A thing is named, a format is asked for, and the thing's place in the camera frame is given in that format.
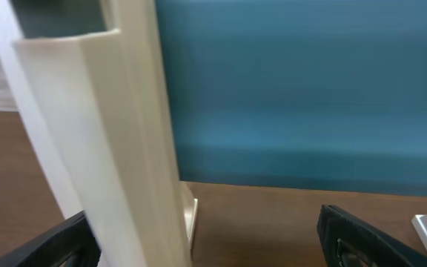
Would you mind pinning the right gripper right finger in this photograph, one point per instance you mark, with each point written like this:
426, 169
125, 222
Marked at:
347, 237

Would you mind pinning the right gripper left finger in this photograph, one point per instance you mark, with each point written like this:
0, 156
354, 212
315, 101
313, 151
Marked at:
65, 244

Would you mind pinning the white pipette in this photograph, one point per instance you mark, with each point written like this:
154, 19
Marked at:
117, 148

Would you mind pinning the white and blue stand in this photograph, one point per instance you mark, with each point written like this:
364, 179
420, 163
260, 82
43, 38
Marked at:
291, 92

